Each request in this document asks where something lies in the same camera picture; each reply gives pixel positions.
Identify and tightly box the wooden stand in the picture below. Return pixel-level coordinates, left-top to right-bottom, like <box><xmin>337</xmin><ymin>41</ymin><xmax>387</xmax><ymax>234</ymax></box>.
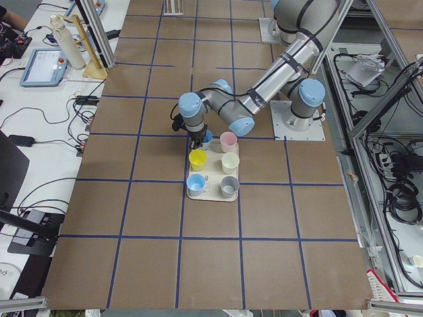
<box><xmin>63</xmin><ymin>15</ymin><xmax>108</xmax><ymax>80</ymax></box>

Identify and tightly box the black monitor stand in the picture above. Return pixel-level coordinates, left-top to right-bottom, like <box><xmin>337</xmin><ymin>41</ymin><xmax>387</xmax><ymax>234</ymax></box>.
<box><xmin>1</xmin><ymin>133</ymin><xmax>65</xmax><ymax>257</ymax></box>

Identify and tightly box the cream plastic tray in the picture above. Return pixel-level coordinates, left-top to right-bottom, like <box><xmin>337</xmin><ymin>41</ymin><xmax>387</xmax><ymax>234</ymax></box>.
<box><xmin>187</xmin><ymin>139</ymin><xmax>239</xmax><ymax>202</ymax></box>

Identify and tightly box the pale blue plastic cup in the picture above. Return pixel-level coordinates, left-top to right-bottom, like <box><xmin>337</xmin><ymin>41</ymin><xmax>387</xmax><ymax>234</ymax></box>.
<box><xmin>200</xmin><ymin>130</ymin><xmax>213</xmax><ymax>151</ymax></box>

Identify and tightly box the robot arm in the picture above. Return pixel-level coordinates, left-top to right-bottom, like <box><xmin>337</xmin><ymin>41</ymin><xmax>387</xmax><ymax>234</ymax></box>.
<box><xmin>171</xmin><ymin>1</ymin><xmax>340</xmax><ymax>149</ymax></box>

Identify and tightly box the pale green plastic cup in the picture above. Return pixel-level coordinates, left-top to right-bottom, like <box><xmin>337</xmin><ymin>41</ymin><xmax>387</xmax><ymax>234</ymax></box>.
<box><xmin>221</xmin><ymin>153</ymin><xmax>240</xmax><ymax>174</ymax></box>

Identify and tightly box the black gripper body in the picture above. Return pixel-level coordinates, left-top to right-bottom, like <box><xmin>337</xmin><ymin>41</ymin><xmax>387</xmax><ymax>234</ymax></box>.
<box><xmin>188</xmin><ymin>125</ymin><xmax>207</xmax><ymax>145</ymax></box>

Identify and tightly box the teach pendant tablet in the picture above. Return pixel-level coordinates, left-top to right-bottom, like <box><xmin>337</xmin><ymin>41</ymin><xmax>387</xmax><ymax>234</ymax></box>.
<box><xmin>20</xmin><ymin>49</ymin><xmax>68</xmax><ymax>87</ymax></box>

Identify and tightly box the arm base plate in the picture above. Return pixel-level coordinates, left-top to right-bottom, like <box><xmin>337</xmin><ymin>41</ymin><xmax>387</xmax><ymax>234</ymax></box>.
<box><xmin>258</xmin><ymin>17</ymin><xmax>282</xmax><ymax>44</ymax></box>
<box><xmin>270</xmin><ymin>100</ymin><xmax>326</xmax><ymax>141</ymax></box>

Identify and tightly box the grey plastic cup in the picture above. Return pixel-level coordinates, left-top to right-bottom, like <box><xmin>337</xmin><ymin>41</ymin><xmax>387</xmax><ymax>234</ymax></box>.
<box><xmin>220</xmin><ymin>176</ymin><xmax>239</xmax><ymax>197</ymax></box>

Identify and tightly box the white drink bottle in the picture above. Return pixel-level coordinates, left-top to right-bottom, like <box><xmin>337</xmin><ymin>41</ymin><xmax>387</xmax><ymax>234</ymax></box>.
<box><xmin>50</xmin><ymin>15</ymin><xmax>86</xmax><ymax>70</ymax></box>

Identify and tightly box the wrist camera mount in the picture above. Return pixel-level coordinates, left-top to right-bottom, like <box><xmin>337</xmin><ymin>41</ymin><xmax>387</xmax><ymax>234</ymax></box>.
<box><xmin>169</xmin><ymin>104</ymin><xmax>186</xmax><ymax>132</ymax></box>

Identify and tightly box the yellow plastic cup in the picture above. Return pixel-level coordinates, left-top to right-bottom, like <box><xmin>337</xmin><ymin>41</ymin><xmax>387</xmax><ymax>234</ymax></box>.
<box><xmin>188</xmin><ymin>149</ymin><xmax>207</xmax><ymax>171</ymax></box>

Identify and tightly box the black power adapter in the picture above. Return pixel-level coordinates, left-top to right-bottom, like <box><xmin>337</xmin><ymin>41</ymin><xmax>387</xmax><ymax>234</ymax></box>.
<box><xmin>8</xmin><ymin>135</ymin><xmax>36</xmax><ymax>147</ymax></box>

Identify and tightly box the aluminium frame post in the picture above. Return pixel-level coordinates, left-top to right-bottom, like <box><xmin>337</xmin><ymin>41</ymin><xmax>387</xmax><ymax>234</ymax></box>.
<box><xmin>75</xmin><ymin>0</ymin><xmax>116</xmax><ymax>69</ymax></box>

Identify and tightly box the pink plastic cup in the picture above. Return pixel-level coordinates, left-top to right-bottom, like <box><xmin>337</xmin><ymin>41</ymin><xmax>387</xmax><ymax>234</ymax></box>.
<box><xmin>219</xmin><ymin>131</ymin><xmax>237</xmax><ymax>153</ymax></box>

